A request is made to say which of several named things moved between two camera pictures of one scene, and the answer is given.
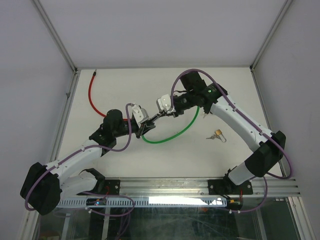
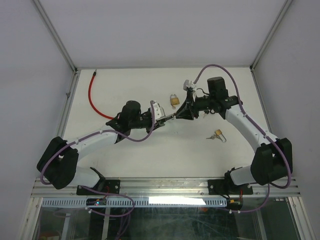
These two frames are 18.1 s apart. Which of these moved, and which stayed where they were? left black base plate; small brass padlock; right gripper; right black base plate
Moved: right gripper
Stayed: small brass padlock; left black base plate; right black base plate
